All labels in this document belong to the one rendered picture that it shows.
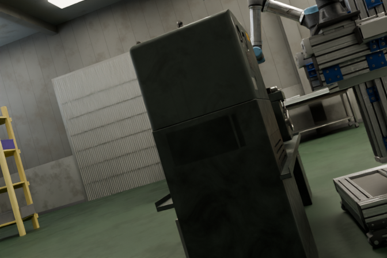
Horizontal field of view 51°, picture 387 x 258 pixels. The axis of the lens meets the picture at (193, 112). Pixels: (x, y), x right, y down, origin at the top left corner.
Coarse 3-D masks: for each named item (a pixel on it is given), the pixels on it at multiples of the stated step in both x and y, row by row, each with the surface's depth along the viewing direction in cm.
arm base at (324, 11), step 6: (336, 0) 213; (324, 6) 214; (330, 6) 213; (336, 6) 212; (342, 6) 214; (324, 12) 215; (330, 12) 212; (336, 12) 211; (342, 12) 211; (324, 18) 214; (330, 18) 211
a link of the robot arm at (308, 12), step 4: (308, 8) 264; (312, 8) 262; (316, 8) 262; (304, 12) 268; (308, 12) 264; (312, 12) 262; (316, 12) 262; (308, 16) 265; (312, 16) 262; (316, 16) 262; (308, 20) 265; (312, 20) 263; (316, 20) 262; (308, 24) 267; (312, 24) 263
